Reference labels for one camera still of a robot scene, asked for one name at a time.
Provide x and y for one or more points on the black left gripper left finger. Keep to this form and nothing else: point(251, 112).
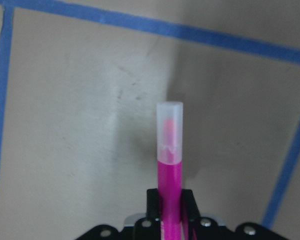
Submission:
point(153, 204)

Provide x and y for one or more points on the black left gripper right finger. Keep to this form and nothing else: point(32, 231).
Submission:
point(189, 208)

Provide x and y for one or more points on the pink highlighter pen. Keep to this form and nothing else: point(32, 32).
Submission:
point(169, 140)

